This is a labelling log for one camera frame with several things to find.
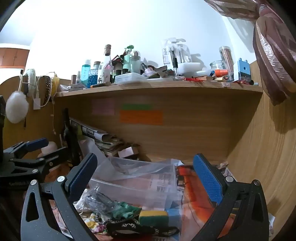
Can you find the white box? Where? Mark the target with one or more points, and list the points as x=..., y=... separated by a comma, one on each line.
x=191, y=68

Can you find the small cardboard box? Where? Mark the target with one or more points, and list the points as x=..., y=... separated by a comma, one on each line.
x=128, y=151

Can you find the green pump bottle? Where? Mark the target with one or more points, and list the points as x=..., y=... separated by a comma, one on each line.
x=127, y=61

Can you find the stack of magazines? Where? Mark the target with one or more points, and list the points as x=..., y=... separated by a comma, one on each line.
x=99, y=137

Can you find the brown patterned curtain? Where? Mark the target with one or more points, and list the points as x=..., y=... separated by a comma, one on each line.
x=272, y=46

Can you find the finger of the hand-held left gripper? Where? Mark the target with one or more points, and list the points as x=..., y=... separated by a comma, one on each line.
x=54, y=157
x=37, y=143

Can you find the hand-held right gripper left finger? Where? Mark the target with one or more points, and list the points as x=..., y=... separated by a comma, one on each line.
x=83, y=173

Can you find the tall clear stick jar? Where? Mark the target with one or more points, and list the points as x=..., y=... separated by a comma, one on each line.
x=227, y=58

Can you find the black patterned headband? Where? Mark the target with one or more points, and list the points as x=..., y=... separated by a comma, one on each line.
x=136, y=228

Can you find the brown patterned headband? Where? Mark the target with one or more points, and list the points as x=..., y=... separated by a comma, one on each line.
x=47, y=89

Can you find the yellow green sponge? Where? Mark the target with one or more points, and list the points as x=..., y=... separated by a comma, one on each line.
x=153, y=218

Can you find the wooden cabinet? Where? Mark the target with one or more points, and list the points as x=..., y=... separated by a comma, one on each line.
x=12, y=56

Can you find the blue block holder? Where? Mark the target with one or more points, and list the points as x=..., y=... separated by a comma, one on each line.
x=243, y=70

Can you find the round glass jar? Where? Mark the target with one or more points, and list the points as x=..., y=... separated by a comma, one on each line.
x=217, y=66

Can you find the small white spray bottle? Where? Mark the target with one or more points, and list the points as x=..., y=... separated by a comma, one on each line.
x=78, y=77

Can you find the clear blister package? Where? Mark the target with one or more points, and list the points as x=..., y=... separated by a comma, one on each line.
x=175, y=53

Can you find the wooden shelf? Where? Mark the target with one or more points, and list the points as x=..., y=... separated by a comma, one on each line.
x=161, y=90

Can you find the orange sticky note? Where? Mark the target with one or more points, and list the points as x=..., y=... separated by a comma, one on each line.
x=141, y=117

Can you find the white plastic bottle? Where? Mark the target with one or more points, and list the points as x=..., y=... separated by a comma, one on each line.
x=49, y=146

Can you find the tall clear floral bottle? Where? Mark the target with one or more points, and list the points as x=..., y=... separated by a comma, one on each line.
x=105, y=69

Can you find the floral cloth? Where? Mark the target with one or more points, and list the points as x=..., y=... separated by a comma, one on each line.
x=92, y=223

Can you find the green cloth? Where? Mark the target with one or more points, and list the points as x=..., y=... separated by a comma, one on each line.
x=124, y=209

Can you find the orange cap bottle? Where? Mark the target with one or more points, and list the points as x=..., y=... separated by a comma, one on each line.
x=220, y=73

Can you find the clear plastic storage box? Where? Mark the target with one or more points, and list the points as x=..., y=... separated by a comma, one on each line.
x=136, y=180

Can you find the clear bag with dark items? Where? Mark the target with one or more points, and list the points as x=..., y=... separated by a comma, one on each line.
x=99, y=200

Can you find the green sticky note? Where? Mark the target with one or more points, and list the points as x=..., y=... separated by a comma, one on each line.
x=136, y=107

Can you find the pink sticky note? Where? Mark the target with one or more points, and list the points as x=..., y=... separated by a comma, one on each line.
x=103, y=106

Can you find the white fluffy pompom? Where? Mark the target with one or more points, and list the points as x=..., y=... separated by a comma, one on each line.
x=16, y=107

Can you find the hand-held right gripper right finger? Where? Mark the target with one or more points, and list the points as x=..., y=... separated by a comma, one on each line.
x=208, y=179

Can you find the white fluffy headband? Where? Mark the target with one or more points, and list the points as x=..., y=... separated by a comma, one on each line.
x=31, y=78

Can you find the white tag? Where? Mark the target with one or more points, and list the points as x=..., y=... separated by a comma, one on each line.
x=37, y=103

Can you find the flat clear plastic container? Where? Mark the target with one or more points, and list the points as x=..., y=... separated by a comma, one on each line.
x=130, y=78

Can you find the teal liquid bottle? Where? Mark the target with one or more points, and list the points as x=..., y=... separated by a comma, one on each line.
x=85, y=74

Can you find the clear bottle silver cap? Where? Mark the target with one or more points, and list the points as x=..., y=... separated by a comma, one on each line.
x=135, y=62

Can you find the orange printed poster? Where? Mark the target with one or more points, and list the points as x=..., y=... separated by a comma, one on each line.
x=194, y=197

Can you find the black stand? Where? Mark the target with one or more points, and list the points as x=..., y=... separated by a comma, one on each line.
x=69, y=134

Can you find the blue bead jar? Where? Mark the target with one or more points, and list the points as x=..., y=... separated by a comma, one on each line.
x=93, y=78

